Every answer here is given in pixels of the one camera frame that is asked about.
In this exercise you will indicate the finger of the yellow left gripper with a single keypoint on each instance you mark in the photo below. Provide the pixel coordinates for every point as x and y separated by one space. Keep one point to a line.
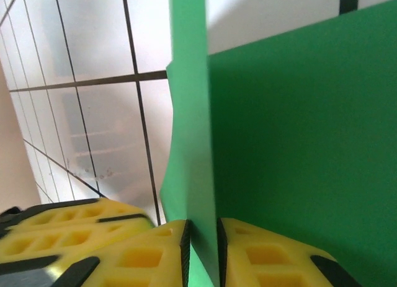
102 208
102 237

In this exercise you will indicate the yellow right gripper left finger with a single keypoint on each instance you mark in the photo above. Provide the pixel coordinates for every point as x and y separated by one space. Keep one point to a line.
142 262

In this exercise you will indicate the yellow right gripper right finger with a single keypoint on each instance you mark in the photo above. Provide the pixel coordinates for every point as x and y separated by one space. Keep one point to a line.
273 265

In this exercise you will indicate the green paper sheet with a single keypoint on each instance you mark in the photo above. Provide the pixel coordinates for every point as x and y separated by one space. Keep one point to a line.
294 144

